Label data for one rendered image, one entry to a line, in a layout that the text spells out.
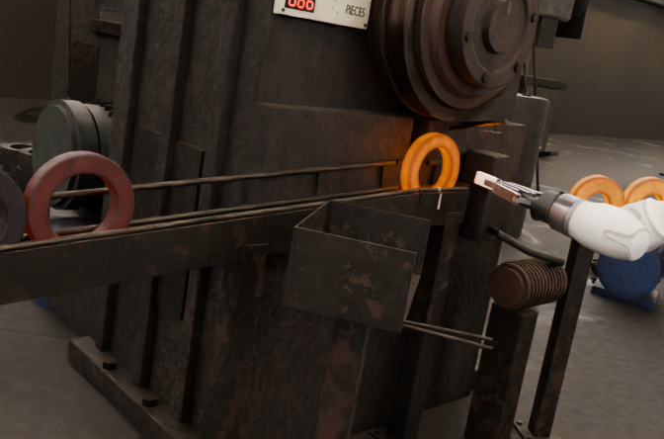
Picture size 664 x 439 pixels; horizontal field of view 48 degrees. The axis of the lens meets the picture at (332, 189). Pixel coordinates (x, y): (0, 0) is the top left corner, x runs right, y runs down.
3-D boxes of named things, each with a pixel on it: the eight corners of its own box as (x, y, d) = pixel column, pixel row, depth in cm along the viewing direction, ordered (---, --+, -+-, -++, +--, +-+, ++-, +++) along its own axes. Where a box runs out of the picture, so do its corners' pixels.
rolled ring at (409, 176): (466, 135, 189) (456, 133, 191) (417, 132, 176) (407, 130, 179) (453, 206, 192) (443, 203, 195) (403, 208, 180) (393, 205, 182)
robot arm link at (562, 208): (583, 236, 173) (560, 226, 177) (595, 200, 170) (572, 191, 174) (562, 238, 166) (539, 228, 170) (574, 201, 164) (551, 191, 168)
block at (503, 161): (447, 231, 207) (463, 147, 202) (464, 230, 212) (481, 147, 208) (477, 243, 199) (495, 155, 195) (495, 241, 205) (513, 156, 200)
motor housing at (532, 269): (452, 436, 210) (490, 255, 199) (497, 418, 225) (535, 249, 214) (489, 460, 201) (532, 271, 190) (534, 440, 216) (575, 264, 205)
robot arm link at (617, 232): (559, 241, 166) (587, 241, 175) (623, 270, 155) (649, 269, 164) (576, 196, 164) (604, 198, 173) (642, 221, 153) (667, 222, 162)
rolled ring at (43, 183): (136, 150, 128) (127, 146, 130) (27, 158, 115) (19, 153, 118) (133, 252, 132) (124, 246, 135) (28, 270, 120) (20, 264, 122)
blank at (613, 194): (569, 173, 204) (575, 176, 201) (622, 175, 206) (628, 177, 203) (562, 228, 208) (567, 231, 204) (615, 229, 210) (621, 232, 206)
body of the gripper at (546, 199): (542, 225, 170) (510, 212, 177) (562, 224, 176) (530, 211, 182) (552, 195, 168) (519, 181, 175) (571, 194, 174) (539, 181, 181)
